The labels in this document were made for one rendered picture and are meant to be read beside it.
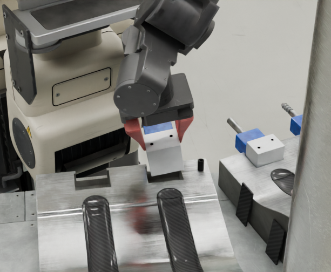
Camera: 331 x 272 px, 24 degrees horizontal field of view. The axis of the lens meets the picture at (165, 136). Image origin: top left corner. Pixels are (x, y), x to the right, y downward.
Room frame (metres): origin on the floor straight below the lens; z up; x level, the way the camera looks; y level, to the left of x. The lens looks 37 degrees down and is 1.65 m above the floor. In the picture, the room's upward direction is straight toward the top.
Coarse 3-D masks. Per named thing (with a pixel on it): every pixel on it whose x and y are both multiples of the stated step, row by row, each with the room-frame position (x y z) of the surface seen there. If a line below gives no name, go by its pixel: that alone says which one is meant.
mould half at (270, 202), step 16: (288, 144) 1.02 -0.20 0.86; (224, 160) 0.98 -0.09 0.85; (240, 160) 0.98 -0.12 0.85; (288, 160) 0.98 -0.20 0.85; (224, 176) 0.97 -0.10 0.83; (240, 176) 0.94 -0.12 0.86; (256, 176) 0.94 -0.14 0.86; (224, 192) 0.96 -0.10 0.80; (256, 192) 0.90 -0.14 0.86; (272, 192) 0.90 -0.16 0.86; (256, 208) 0.88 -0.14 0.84; (272, 208) 0.85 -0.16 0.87; (288, 208) 0.84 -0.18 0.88; (256, 224) 0.88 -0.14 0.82
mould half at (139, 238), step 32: (192, 160) 0.94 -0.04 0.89; (64, 192) 0.86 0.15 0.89; (96, 192) 0.86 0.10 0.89; (128, 192) 0.86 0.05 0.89; (192, 192) 0.86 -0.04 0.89; (64, 224) 0.80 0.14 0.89; (128, 224) 0.80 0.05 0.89; (160, 224) 0.80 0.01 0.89; (192, 224) 0.80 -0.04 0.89; (224, 224) 0.80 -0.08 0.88; (64, 256) 0.74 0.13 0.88; (128, 256) 0.74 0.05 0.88; (160, 256) 0.74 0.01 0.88; (224, 256) 0.74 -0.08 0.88
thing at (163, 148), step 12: (144, 132) 0.94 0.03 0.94; (156, 132) 0.92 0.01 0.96; (168, 132) 0.92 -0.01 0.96; (156, 144) 0.90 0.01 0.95; (168, 144) 0.89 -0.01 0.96; (156, 156) 0.89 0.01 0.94; (168, 156) 0.89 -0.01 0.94; (180, 156) 0.89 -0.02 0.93; (156, 168) 0.89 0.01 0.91; (168, 168) 0.89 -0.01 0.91; (180, 168) 0.90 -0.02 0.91
